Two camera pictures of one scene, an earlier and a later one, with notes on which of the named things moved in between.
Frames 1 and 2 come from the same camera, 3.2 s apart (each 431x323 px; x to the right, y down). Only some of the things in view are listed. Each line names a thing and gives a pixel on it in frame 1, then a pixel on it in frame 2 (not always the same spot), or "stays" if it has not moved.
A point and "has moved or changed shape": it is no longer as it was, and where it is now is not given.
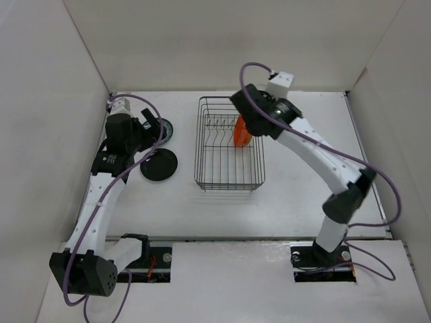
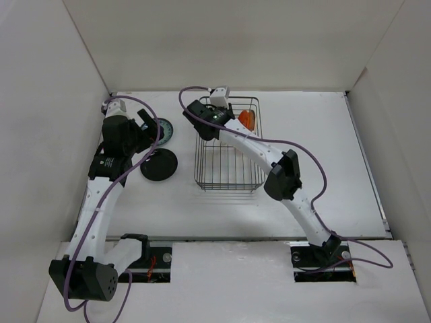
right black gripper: x=269 y=98 -> x=229 y=110
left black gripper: x=151 y=136 stays
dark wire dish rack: x=220 y=165 stays
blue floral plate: x=170 y=129 stays
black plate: x=160 y=166 stays
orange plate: x=242 y=136 has moved or changed shape
